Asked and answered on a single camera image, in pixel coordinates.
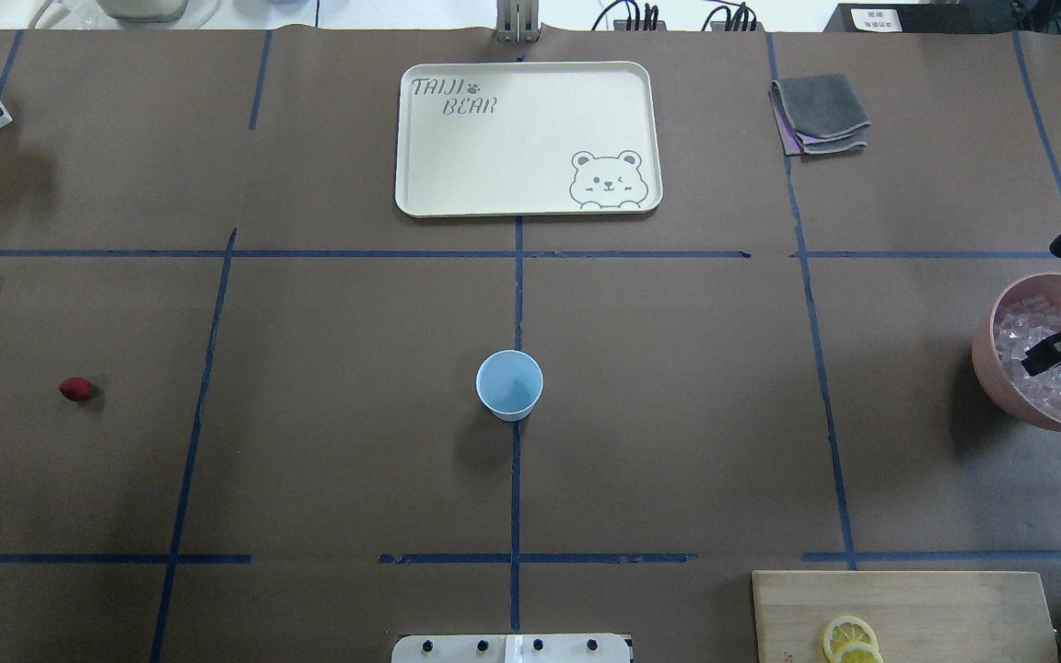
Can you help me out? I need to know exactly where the light blue plastic cup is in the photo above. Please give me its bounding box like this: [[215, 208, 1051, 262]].
[[475, 349, 544, 423]]

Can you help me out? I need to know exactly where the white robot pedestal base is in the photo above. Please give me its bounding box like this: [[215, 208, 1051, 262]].
[[392, 633, 634, 662]]

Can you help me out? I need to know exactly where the lemon slice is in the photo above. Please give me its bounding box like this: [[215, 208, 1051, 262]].
[[830, 641, 884, 663], [821, 614, 880, 662]]

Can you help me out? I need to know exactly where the purple folded cloth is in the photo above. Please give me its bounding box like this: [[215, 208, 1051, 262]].
[[772, 100, 808, 157]]

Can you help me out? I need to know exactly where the pink bowl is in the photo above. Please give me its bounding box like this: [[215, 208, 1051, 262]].
[[970, 273, 1061, 433]]

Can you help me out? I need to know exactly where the cream bear print tray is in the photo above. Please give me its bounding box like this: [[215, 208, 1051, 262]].
[[394, 62, 664, 219]]

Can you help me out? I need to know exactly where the bamboo cutting board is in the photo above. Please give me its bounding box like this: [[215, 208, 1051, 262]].
[[751, 570, 1058, 662]]

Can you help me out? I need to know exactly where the grey folded cloth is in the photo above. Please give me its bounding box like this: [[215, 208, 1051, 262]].
[[769, 73, 871, 156]]

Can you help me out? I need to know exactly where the red strawberry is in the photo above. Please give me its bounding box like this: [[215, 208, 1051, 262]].
[[58, 377, 94, 402]]

